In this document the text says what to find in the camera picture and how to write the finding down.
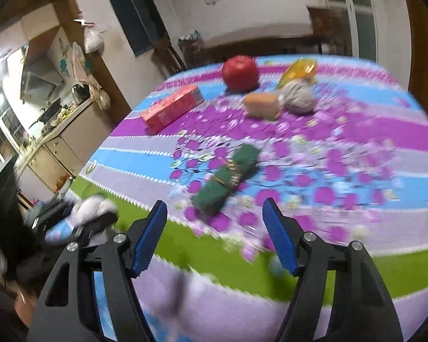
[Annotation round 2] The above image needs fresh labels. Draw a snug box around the dark wooden chair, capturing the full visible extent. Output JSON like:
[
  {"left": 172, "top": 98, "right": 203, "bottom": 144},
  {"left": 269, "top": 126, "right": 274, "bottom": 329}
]
[
  {"left": 307, "top": 5, "right": 354, "bottom": 56},
  {"left": 153, "top": 37, "right": 187, "bottom": 76}
]

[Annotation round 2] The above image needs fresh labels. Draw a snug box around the crumpled white tissue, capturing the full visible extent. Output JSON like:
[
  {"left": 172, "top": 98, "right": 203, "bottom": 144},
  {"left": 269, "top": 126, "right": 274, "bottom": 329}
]
[{"left": 278, "top": 79, "right": 316, "bottom": 115}]

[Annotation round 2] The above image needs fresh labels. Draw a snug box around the yellow sponge block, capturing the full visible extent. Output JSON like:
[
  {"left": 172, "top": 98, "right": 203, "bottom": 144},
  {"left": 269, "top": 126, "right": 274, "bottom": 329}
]
[{"left": 243, "top": 92, "right": 282, "bottom": 121}]

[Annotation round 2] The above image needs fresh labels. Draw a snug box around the dark green banded packet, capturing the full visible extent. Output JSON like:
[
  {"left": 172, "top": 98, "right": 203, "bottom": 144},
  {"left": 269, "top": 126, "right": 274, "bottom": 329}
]
[{"left": 191, "top": 143, "right": 261, "bottom": 216}]

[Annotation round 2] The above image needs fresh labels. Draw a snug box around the metal kettle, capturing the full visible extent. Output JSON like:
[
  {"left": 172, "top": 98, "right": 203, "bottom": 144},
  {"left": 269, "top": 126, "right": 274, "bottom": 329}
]
[{"left": 70, "top": 83, "right": 90, "bottom": 104}]

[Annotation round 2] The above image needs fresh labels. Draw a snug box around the red apple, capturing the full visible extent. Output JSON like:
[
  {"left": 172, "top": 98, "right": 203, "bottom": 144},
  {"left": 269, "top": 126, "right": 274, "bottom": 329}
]
[{"left": 221, "top": 55, "right": 260, "bottom": 92}]

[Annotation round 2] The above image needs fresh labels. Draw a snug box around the glass double door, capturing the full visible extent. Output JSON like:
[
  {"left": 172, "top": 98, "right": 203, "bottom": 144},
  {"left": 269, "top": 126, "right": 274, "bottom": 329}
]
[{"left": 321, "top": 0, "right": 379, "bottom": 63}]

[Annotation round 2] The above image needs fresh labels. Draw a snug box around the hanging cloth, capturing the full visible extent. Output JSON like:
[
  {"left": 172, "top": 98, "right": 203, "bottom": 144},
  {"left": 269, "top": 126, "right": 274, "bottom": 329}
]
[{"left": 71, "top": 41, "right": 112, "bottom": 110}]

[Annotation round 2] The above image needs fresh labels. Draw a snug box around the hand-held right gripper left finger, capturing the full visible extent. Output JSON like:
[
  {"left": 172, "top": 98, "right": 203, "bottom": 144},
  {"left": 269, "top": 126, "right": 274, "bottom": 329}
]
[{"left": 27, "top": 199, "right": 169, "bottom": 342}]

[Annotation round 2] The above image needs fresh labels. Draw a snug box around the dark red bag of goods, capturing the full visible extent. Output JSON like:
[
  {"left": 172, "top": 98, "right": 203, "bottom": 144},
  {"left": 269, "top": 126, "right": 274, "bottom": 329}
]
[{"left": 177, "top": 30, "right": 204, "bottom": 67}]

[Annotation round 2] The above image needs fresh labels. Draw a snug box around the metal range hood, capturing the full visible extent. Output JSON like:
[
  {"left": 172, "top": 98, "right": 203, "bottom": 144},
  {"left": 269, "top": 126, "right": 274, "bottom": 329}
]
[{"left": 19, "top": 70, "right": 63, "bottom": 101}]

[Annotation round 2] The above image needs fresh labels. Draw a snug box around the kitchen counter cabinet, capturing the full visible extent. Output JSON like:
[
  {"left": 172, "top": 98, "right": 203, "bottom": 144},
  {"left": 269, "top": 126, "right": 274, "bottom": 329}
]
[{"left": 7, "top": 96, "right": 129, "bottom": 194}]

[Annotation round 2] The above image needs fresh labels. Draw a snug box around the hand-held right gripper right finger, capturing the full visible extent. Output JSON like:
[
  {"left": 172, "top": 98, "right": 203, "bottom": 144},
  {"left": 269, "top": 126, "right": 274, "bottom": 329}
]
[{"left": 263, "top": 198, "right": 403, "bottom": 342}]

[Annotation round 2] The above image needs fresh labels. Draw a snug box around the hanging white plastic bag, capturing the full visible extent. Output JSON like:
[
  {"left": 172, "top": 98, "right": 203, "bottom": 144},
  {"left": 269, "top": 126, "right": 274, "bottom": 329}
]
[{"left": 83, "top": 26, "right": 105, "bottom": 54}]

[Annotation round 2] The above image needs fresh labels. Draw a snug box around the black wok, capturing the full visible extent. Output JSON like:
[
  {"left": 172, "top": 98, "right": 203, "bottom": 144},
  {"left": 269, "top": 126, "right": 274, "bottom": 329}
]
[{"left": 29, "top": 98, "right": 63, "bottom": 129}]

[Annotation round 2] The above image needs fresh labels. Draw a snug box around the dark wooden table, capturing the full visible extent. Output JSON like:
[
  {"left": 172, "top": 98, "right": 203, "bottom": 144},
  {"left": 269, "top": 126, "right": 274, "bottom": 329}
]
[{"left": 185, "top": 34, "right": 343, "bottom": 69}]

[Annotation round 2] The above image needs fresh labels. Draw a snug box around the floral striped tablecloth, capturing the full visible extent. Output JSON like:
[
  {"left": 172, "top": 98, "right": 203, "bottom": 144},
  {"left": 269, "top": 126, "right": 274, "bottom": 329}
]
[{"left": 32, "top": 54, "right": 428, "bottom": 342}]

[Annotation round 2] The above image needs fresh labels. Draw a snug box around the long red carton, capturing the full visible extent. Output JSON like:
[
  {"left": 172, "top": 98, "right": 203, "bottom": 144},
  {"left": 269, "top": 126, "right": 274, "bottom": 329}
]
[{"left": 140, "top": 85, "right": 205, "bottom": 136}]

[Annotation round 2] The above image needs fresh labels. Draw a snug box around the yellow crinkled wrapper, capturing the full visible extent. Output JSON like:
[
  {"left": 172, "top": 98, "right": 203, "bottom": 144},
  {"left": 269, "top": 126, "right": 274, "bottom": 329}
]
[{"left": 276, "top": 59, "right": 318, "bottom": 89}]

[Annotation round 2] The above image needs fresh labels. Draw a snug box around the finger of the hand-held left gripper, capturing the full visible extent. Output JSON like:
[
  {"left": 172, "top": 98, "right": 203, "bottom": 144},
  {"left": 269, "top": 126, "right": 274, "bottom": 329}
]
[{"left": 71, "top": 212, "right": 119, "bottom": 249}]

